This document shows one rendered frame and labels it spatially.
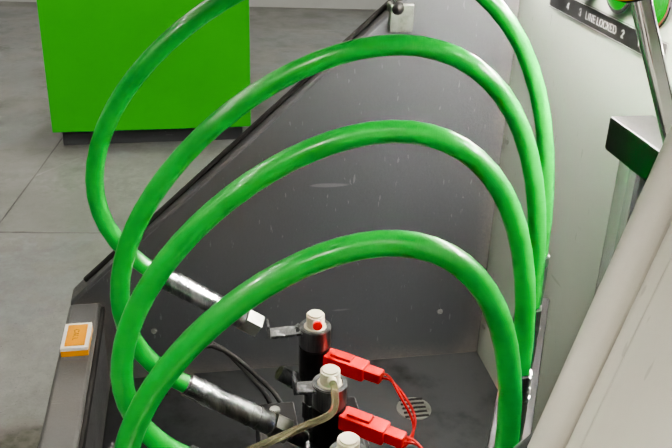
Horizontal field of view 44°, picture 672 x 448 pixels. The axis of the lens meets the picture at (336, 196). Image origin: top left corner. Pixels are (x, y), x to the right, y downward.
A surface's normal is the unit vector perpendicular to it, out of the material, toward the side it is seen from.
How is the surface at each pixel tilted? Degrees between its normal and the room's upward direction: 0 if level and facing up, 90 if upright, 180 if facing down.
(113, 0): 90
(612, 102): 90
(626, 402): 76
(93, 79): 90
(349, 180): 90
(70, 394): 0
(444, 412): 0
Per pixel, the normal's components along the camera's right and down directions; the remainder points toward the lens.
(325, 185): 0.17, 0.42
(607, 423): -0.95, -0.18
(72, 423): 0.03, -0.91
